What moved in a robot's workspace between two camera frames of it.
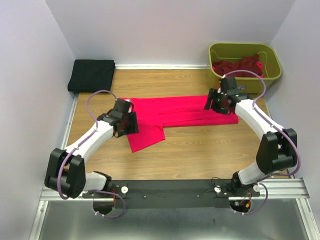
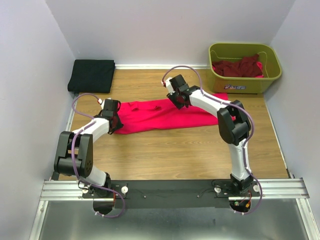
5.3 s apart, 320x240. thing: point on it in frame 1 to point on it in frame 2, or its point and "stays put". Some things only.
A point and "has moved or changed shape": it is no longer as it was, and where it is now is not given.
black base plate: x=171 y=194 stays put
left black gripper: x=133 y=127 to x=119 y=124
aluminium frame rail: x=284 y=188 stays put
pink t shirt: x=152 y=113 has moved or changed shape
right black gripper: x=213 y=94 to x=178 y=105
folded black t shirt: x=90 y=75 stays put
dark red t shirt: x=248 y=63 stays put
